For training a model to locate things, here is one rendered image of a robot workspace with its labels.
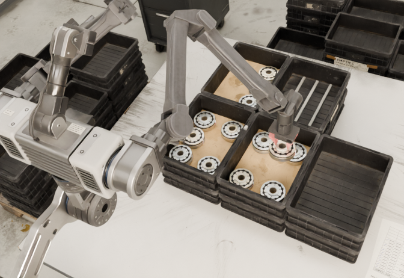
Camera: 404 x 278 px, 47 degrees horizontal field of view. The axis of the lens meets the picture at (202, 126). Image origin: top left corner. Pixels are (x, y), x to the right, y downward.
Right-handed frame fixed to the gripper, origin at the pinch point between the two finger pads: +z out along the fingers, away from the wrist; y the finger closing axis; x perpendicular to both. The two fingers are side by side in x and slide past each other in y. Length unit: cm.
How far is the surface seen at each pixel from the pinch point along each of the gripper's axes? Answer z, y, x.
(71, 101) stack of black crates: 70, 155, -22
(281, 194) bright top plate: 19.1, -4.9, 8.8
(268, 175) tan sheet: 21.9, 4.5, 1.3
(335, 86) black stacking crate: 20, -2, -60
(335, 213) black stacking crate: 21.5, -26.4, 5.8
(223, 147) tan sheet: 22.3, 29.0, -3.4
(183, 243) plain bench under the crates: 36, 25, 40
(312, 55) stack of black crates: 75, 36, -139
